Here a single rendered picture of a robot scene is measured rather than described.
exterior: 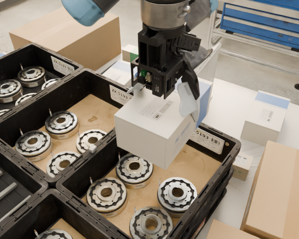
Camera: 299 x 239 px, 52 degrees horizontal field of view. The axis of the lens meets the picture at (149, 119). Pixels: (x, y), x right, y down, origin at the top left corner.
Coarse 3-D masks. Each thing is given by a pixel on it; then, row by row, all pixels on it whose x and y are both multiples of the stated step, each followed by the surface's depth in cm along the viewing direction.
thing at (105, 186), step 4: (104, 184) 79; (108, 184) 79; (100, 188) 78; (104, 188) 79; (108, 188) 79; (112, 188) 78; (100, 192) 77; (112, 192) 77; (100, 196) 76; (112, 196) 76; (100, 200) 76; (104, 200) 76; (108, 200) 76
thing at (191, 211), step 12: (216, 132) 84; (108, 144) 81; (240, 144) 81; (228, 156) 78; (72, 168) 75; (60, 180) 72; (216, 180) 73; (60, 192) 70; (204, 192) 70; (84, 204) 68; (192, 204) 68; (96, 216) 66; (192, 216) 67; (108, 228) 64; (180, 228) 64
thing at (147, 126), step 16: (144, 96) 63; (176, 96) 63; (208, 96) 67; (128, 112) 59; (144, 112) 59; (160, 112) 59; (176, 112) 59; (128, 128) 59; (144, 128) 56; (160, 128) 56; (176, 128) 56; (192, 128) 66; (128, 144) 62; (144, 144) 59; (160, 144) 56; (176, 144) 60; (160, 160) 59
